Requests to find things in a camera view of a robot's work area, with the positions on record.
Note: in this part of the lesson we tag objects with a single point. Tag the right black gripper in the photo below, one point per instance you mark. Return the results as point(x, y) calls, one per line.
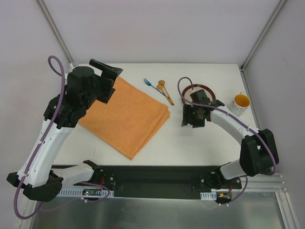
point(187, 115)

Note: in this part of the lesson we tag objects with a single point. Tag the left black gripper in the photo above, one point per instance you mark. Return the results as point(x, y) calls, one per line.
point(107, 86)

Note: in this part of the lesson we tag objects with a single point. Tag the red rimmed plate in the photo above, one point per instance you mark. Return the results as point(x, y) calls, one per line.
point(209, 91)

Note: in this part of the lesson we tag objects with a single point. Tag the blue metal fork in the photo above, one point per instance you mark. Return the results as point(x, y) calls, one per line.
point(149, 84)

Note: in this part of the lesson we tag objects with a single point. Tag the orange cloth placemat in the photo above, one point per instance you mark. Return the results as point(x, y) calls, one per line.
point(128, 121)

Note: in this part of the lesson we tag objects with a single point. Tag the white floral mug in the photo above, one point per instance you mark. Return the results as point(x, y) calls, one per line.
point(239, 104)

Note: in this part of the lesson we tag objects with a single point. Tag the gold spoon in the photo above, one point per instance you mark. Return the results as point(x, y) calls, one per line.
point(162, 82)
point(161, 87)

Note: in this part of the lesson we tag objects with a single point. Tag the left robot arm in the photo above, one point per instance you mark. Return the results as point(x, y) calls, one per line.
point(80, 88)

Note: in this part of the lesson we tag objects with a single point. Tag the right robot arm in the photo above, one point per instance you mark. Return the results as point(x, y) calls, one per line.
point(258, 148)

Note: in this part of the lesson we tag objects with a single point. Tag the right aluminium frame post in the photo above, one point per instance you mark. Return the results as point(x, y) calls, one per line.
point(264, 32)

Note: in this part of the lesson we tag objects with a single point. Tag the aluminium frame post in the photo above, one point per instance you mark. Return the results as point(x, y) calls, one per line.
point(56, 32)
point(264, 32)

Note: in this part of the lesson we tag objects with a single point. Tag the right white cable duct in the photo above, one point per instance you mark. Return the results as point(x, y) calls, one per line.
point(208, 196)

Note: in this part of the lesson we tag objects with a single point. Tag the white cable duct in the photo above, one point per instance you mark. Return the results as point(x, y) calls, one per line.
point(84, 192)
point(208, 196)

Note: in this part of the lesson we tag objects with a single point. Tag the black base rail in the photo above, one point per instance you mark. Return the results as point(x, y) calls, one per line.
point(169, 182)

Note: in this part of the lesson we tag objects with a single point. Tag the aluminium front rail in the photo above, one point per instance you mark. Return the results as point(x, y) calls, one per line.
point(264, 183)

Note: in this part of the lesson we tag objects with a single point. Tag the left aluminium frame post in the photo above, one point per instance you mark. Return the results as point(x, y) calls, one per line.
point(56, 32)

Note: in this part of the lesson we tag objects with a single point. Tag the left white cable duct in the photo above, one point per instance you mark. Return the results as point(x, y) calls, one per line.
point(84, 192)

